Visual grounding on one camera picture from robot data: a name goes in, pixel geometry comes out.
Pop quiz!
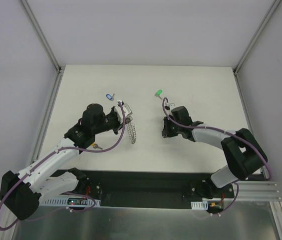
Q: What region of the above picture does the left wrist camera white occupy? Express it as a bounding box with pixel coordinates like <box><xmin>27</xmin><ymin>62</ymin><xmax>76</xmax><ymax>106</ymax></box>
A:
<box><xmin>114</xmin><ymin>100</ymin><xmax>133</xmax><ymax>123</ymax></box>

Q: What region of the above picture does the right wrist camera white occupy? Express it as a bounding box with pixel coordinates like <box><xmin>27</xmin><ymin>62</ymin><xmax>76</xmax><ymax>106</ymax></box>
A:
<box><xmin>166</xmin><ymin>103</ymin><xmax>177</xmax><ymax>111</ymax></box>

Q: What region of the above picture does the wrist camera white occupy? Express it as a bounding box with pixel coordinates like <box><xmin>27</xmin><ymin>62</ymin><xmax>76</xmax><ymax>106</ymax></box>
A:
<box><xmin>166</xmin><ymin>103</ymin><xmax>177</xmax><ymax>111</ymax></box>
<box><xmin>114</xmin><ymin>100</ymin><xmax>133</xmax><ymax>123</ymax></box>

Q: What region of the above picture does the metal disc keyring holder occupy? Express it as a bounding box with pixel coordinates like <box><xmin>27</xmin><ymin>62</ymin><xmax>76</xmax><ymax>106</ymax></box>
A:
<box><xmin>125</xmin><ymin>116</ymin><xmax>137</xmax><ymax>145</ymax></box>

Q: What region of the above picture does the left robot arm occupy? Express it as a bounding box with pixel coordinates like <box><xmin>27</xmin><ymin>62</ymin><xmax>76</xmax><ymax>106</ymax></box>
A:
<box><xmin>0</xmin><ymin>101</ymin><xmax>132</xmax><ymax>221</ymax></box>

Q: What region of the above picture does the key with green tag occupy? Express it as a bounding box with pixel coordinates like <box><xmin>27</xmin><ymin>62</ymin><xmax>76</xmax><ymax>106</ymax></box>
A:
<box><xmin>155</xmin><ymin>89</ymin><xmax>163</xmax><ymax>100</ymax></box>

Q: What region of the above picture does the purple cable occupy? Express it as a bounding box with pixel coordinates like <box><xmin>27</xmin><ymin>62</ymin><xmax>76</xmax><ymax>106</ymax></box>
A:
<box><xmin>162</xmin><ymin>96</ymin><xmax>274</xmax><ymax>220</ymax></box>
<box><xmin>0</xmin><ymin>101</ymin><xmax>126</xmax><ymax>232</ymax></box>

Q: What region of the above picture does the aluminium frame post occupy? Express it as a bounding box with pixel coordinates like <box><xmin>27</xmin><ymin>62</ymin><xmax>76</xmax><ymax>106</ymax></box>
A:
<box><xmin>233</xmin><ymin>0</ymin><xmax>282</xmax><ymax>76</ymax></box>
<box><xmin>18</xmin><ymin>0</ymin><xmax>62</xmax><ymax>73</ymax></box>

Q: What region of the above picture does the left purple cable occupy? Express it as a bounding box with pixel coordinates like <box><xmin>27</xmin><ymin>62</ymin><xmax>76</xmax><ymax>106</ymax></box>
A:
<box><xmin>0</xmin><ymin>101</ymin><xmax>126</xmax><ymax>232</ymax></box>

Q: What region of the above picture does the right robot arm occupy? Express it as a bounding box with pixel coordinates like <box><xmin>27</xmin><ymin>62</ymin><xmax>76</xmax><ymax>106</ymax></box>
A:
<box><xmin>162</xmin><ymin>103</ymin><xmax>268</xmax><ymax>199</ymax></box>

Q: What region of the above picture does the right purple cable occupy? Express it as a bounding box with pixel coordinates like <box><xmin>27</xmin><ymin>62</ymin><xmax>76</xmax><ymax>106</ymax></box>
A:
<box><xmin>162</xmin><ymin>96</ymin><xmax>274</xmax><ymax>220</ymax></box>

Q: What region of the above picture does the key with blue outlined tag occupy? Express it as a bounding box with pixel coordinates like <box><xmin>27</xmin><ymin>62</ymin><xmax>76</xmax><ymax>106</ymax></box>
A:
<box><xmin>105</xmin><ymin>93</ymin><xmax>115</xmax><ymax>101</ymax></box>

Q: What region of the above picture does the left aluminium frame post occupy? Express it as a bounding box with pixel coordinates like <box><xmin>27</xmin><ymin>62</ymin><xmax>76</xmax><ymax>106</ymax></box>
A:
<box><xmin>18</xmin><ymin>0</ymin><xmax>62</xmax><ymax>73</ymax></box>

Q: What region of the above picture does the key with yellow tag lower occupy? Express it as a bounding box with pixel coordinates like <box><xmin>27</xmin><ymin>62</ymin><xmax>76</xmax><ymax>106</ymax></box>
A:
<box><xmin>90</xmin><ymin>142</ymin><xmax>103</xmax><ymax>150</ymax></box>

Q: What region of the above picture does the right aluminium frame post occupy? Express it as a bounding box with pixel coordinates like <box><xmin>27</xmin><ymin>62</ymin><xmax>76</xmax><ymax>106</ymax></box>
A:
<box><xmin>233</xmin><ymin>0</ymin><xmax>282</xmax><ymax>76</ymax></box>

